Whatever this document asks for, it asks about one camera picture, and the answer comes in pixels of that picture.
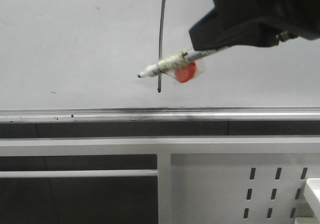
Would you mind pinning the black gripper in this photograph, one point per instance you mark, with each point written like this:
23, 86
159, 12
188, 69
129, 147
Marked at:
297, 17

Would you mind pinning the white black whiteboard marker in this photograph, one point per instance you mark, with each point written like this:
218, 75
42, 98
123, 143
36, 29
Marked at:
177, 60

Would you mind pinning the red magnet taped to marker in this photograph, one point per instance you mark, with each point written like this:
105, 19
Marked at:
188, 72

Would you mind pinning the aluminium whiteboard marker tray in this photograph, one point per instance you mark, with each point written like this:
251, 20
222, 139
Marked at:
160, 114

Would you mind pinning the white whiteboard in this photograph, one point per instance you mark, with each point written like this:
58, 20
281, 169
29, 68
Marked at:
69, 54

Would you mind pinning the white tray at right edge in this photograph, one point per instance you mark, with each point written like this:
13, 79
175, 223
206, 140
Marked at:
312, 195

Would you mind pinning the white metal perforated frame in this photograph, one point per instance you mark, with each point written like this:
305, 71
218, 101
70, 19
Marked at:
188, 180

